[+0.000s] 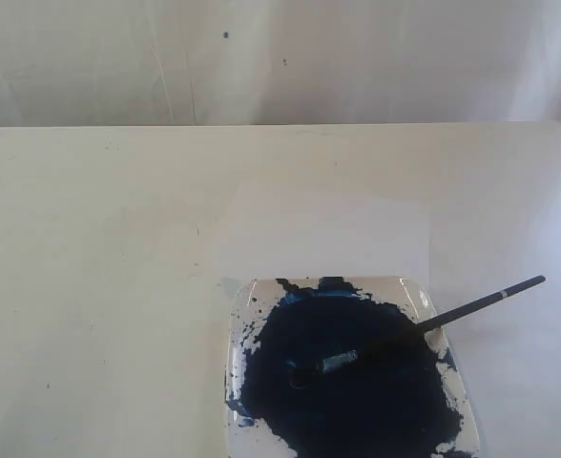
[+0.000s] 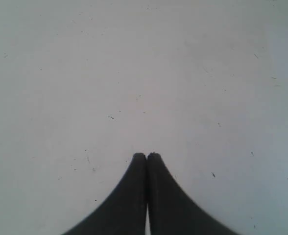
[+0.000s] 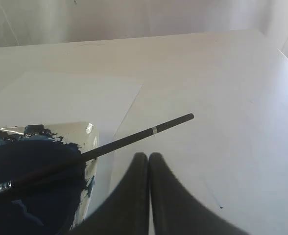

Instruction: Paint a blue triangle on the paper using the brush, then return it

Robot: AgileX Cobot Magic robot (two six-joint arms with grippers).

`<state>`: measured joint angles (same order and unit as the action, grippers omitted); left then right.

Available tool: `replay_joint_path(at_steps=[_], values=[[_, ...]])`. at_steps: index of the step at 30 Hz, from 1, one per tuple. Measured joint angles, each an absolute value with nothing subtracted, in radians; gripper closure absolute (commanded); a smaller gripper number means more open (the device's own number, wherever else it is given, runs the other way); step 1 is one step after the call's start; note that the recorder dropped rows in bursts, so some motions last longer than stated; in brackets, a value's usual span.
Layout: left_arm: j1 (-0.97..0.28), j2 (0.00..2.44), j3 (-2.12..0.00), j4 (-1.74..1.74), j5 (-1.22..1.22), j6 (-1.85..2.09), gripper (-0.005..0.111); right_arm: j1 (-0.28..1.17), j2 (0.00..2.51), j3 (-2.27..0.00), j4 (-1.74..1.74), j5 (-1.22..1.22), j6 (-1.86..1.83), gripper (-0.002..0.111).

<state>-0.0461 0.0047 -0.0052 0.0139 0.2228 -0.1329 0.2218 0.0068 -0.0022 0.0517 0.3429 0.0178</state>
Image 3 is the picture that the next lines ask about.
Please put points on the black paintbrush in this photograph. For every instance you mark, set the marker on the black paintbrush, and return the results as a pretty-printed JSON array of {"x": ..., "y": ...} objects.
[{"x": 95, "y": 153}]

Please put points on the white paper sheet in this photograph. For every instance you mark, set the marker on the white paper sheet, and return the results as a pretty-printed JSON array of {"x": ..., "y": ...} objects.
[{"x": 49, "y": 98}]

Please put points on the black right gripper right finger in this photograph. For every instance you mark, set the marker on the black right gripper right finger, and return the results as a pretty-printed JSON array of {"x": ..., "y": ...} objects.
[{"x": 175, "y": 211}]

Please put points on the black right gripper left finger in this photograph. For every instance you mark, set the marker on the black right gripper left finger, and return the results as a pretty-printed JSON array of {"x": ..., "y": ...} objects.
[{"x": 126, "y": 210}]

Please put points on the white plate with blue paint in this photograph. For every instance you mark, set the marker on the white plate with blue paint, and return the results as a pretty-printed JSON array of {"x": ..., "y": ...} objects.
[{"x": 45, "y": 184}]

